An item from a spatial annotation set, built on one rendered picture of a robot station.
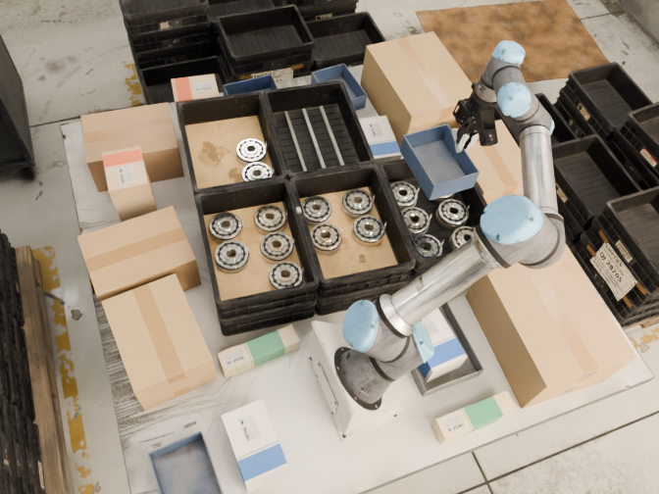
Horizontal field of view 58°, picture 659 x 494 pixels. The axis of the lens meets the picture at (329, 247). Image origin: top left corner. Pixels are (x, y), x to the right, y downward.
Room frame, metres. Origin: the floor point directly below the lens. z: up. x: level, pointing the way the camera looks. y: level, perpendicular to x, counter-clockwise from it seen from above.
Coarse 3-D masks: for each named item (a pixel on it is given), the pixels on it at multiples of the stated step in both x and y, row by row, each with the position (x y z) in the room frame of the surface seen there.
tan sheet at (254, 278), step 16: (256, 208) 1.13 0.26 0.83; (208, 224) 1.04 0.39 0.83; (288, 224) 1.08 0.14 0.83; (240, 240) 1.00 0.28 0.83; (256, 240) 1.00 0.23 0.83; (256, 256) 0.95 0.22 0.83; (224, 272) 0.87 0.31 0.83; (240, 272) 0.88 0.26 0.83; (256, 272) 0.89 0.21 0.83; (224, 288) 0.82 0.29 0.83; (240, 288) 0.83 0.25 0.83; (256, 288) 0.83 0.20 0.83
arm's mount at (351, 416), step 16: (320, 336) 0.65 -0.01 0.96; (336, 336) 0.69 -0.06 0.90; (320, 352) 0.64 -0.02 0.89; (336, 352) 0.63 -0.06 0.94; (320, 368) 0.62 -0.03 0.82; (336, 368) 0.57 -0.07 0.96; (320, 384) 0.61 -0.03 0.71; (336, 384) 0.54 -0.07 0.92; (336, 400) 0.53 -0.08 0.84; (352, 400) 0.50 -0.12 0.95; (384, 400) 0.55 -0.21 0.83; (336, 416) 0.51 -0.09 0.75; (352, 416) 0.46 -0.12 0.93; (368, 416) 0.49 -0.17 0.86; (384, 416) 0.52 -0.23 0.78; (352, 432) 0.48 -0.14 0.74
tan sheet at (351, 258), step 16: (336, 192) 1.24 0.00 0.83; (368, 192) 1.26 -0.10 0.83; (336, 208) 1.18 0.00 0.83; (336, 224) 1.11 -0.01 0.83; (352, 224) 1.12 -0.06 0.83; (352, 240) 1.06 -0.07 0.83; (384, 240) 1.08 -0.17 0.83; (320, 256) 0.98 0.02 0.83; (336, 256) 0.99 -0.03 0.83; (352, 256) 1.00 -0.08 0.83; (368, 256) 1.01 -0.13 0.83; (384, 256) 1.02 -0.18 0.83; (336, 272) 0.93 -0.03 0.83; (352, 272) 0.94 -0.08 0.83
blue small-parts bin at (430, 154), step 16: (432, 128) 1.30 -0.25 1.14; (448, 128) 1.31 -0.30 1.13; (416, 144) 1.27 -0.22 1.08; (432, 144) 1.29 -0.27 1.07; (448, 144) 1.29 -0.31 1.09; (416, 160) 1.17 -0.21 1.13; (432, 160) 1.23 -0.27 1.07; (448, 160) 1.24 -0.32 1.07; (464, 160) 1.21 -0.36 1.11; (416, 176) 1.15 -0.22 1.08; (432, 176) 1.17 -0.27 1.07; (448, 176) 1.17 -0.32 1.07; (464, 176) 1.13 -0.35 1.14; (432, 192) 1.08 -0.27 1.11; (448, 192) 1.11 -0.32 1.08
